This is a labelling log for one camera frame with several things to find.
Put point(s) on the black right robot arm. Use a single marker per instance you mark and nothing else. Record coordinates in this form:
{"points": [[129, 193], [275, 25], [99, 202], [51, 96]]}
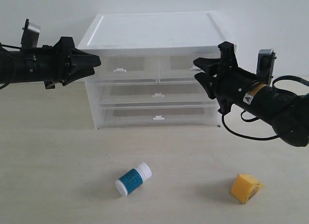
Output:
{"points": [[285, 111]]}

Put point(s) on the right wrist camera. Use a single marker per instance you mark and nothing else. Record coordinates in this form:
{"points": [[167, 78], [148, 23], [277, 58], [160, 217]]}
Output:
{"points": [[265, 64]]}

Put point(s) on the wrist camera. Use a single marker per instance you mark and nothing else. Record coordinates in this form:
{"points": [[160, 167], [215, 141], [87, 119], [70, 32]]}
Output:
{"points": [[30, 35], [265, 64]]}

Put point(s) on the clear middle wide drawer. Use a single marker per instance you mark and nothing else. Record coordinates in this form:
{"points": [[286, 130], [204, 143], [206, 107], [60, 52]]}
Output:
{"points": [[147, 93]]}

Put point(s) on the white plastic drawer cabinet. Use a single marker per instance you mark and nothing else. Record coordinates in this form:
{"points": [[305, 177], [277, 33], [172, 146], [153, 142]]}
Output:
{"points": [[155, 35]]}

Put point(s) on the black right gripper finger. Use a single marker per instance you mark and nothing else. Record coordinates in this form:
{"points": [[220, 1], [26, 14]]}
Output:
{"points": [[206, 83], [207, 64]]}

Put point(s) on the clear bottom wide drawer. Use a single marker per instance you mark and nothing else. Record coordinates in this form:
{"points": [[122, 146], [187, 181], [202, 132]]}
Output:
{"points": [[167, 114]]}

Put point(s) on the yellow cheese wedge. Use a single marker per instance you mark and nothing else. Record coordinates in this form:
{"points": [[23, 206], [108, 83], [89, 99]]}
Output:
{"points": [[244, 187]]}

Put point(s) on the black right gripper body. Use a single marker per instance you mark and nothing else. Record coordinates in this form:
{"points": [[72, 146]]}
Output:
{"points": [[234, 85]]}

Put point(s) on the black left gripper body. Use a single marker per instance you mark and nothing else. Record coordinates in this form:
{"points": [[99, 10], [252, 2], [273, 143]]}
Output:
{"points": [[47, 63]]}

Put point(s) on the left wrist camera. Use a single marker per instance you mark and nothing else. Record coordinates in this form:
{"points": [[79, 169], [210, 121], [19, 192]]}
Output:
{"points": [[30, 35]]}

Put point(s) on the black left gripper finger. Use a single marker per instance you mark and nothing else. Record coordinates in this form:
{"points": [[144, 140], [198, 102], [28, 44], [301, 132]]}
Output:
{"points": [[81, 73], [83, 59]]}

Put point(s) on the white blue pill bottle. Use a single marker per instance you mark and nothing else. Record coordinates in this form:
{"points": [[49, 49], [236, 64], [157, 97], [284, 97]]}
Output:
{"points": [[134, 178]]}

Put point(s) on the clear wide drawer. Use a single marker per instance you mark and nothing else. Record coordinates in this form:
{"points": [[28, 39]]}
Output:
{"points": [[167, 114], [147, 93]]}

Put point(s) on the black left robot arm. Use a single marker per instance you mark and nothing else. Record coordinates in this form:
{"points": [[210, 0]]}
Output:
{"points": [[13, 67]]}

